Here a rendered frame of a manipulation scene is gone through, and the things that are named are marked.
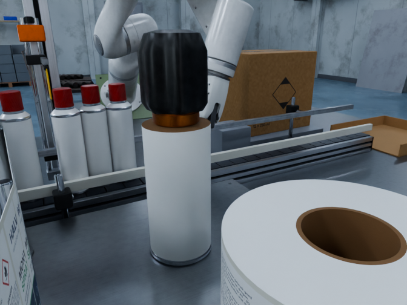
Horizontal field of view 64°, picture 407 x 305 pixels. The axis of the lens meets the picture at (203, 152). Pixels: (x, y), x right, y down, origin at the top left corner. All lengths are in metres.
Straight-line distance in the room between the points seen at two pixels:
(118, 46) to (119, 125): 0.55
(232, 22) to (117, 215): 0.45
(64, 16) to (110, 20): 9.50
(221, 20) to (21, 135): 0.45
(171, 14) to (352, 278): 11.15
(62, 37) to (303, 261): 10.48
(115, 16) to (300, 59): 0.62
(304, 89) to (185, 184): 0.89
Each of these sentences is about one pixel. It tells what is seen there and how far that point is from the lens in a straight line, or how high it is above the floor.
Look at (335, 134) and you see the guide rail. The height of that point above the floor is 0.90.
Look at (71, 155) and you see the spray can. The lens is 0.66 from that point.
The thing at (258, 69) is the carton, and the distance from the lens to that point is 1.08.
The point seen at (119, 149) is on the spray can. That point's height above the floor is 0.96.
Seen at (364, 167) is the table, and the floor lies 0.83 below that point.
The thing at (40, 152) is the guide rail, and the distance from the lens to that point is 0.72.
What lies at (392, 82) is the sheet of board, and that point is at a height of 0.19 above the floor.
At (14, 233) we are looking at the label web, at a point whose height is 1.04.
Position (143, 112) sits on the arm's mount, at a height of 0.85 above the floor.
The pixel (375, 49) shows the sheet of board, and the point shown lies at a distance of 8.72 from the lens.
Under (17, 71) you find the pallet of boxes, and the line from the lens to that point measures 9.76.
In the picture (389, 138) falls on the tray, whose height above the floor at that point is 0.83.
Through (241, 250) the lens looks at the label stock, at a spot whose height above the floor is 1.02.
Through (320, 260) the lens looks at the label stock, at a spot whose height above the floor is 1.02.
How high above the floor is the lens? 1.17
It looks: 20 degrees down
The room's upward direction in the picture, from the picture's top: 1 degrees counter-clockwise
